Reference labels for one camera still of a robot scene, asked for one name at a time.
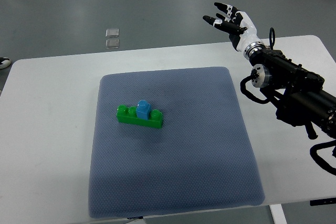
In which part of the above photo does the black label under table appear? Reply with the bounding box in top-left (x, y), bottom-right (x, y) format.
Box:
top-left (127, 216), bottom-right (143, 220)

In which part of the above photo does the white table leg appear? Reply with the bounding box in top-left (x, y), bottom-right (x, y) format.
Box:
top-left (269, 204), bottom-right (287, 224)

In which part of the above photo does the black white sneaker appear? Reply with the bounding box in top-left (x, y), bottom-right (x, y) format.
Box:
top-left (0, 57), bottom-right (12, 69)

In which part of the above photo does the upper metal floor plate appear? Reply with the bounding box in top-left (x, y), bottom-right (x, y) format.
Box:
top-left (106, 28), bottom-right (119, 38)

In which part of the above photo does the black table control panel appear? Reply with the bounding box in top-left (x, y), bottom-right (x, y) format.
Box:
top-left (310, 198), bottom-right (336, 206)

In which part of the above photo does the blue-grey fabric mat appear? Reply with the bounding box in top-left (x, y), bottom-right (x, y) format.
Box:
top-left (89, 67), bottom-right (265, 218)

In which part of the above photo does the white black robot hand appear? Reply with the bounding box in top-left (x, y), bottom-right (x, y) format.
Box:
top-left (203, 2), bottom-right (263, 52)

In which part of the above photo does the green four-stud toy block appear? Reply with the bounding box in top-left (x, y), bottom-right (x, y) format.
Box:
top-left (116, 105), bottom-right (163, 129)

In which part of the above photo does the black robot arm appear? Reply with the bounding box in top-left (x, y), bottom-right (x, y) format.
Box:
top-left (240, 28), bottom-right (335, 175)

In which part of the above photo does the blue toy block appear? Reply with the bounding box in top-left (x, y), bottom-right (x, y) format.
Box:
top-left (136, 100), bottom-right (151, 120)

